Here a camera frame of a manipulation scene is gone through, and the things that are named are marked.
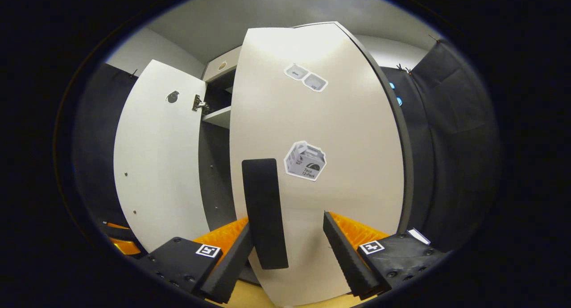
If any white cabinet shelf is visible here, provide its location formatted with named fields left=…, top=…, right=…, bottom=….
left=202, top=106, right=232, bottom=129

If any white cabinet door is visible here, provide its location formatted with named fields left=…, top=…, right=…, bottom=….
left=113, top=59, right=210, bottom=253
left=229, top=22, right=413, bottom=307

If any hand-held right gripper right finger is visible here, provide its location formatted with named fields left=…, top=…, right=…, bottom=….
left=323, top=211, right=447, bottom=300

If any black backdrop cloth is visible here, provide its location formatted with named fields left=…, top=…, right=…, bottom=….
left=379, top=35, right=502, bottom=253
left=74, top=63, right=150, bottom=237

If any white cabinet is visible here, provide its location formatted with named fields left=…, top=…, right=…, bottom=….
left=196, top=45, right=261, bottom=286

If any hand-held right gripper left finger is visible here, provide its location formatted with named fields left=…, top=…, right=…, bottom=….
left=134, top=217, right=255, bottom=305

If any white cabinet drawer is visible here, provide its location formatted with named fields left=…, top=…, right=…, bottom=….
left=203, top=46, right=242, bottom=83

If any black door handle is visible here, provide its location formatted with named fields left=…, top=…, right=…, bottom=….
left=242, top=158, right=290, bottom=270

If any metal door hinge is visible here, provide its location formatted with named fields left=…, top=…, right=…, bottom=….
left=192, top=94, right=210, bottom=115

